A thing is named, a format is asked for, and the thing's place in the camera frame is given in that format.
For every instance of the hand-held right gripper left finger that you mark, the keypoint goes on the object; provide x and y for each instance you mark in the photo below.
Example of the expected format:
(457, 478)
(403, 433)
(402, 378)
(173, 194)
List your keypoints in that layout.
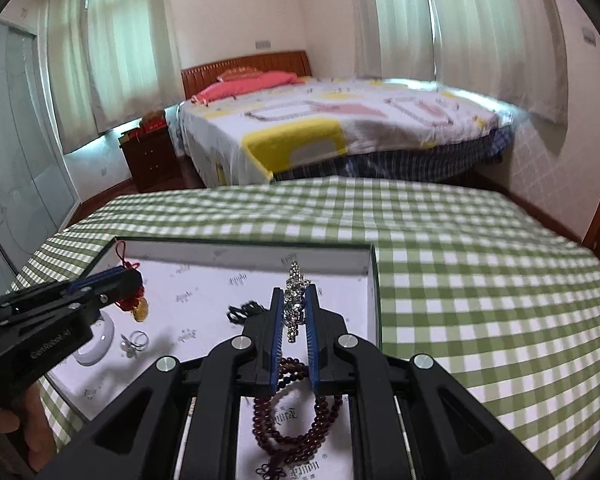
(277, 340)

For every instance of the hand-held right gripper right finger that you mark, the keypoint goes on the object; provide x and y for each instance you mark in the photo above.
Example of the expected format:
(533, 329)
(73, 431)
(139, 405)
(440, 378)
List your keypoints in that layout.
(312, 340)

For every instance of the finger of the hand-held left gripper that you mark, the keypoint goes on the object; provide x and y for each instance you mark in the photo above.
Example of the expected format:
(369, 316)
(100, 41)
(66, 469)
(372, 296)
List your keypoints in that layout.
(95, 280)
(115, 290)

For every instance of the red tassel charm gold pendant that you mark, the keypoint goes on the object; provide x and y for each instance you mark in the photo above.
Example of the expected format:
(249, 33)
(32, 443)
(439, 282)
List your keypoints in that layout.
(140, 308)

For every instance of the pale jade bangle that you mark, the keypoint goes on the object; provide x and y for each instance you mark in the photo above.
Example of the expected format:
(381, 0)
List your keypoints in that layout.
(102, 345)

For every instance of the shallow white-lined tray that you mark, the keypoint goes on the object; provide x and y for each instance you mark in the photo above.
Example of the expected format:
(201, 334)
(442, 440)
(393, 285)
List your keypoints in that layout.
(195, 280)

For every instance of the person's left hand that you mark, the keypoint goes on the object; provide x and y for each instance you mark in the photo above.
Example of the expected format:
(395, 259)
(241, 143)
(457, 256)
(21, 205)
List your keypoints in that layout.
(0, 420)

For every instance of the dark wooden nightstand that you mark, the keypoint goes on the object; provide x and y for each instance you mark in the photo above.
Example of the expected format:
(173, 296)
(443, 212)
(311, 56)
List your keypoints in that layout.
(152, 160)

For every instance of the glass sliding wardrobe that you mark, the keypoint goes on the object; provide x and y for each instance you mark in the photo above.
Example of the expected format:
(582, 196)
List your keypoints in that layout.
(25, 160)

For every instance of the red box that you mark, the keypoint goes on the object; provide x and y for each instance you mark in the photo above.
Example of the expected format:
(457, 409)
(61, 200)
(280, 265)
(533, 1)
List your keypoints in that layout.
(152, 124)

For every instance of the green checkered tablecloth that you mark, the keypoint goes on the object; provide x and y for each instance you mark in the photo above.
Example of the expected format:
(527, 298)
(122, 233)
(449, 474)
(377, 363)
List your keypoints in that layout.
(480, 285)

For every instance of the blue plaid bed skirt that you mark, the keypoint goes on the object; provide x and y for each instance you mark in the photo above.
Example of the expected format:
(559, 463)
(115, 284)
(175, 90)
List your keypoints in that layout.
(405, 162)

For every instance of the white sheer curtain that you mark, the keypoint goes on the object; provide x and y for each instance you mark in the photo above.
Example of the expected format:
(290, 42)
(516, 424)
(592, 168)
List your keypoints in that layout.
(495, 40)
(130, 45)
(70, 70)
(395, 20)

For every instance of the bed with patterned sheet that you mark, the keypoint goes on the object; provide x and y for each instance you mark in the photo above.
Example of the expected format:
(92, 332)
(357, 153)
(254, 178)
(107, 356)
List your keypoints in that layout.
(330, 125)

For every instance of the wooden headboard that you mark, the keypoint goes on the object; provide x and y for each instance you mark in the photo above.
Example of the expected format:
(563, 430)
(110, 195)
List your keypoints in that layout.
(200, 72)

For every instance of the pink pillow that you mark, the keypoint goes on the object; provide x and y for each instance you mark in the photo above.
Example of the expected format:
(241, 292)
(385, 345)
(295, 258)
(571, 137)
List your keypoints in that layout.
(240, 87)

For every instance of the small brown cushion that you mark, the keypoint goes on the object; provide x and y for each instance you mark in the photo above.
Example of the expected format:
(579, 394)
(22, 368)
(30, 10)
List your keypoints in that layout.
(237, 75)

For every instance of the wall socket strip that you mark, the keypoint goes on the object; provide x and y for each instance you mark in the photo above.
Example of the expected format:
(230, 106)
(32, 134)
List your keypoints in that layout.
(263, 44)

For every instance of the light switch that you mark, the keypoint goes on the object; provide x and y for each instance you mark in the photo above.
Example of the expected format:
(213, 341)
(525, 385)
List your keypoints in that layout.
(588, 36)

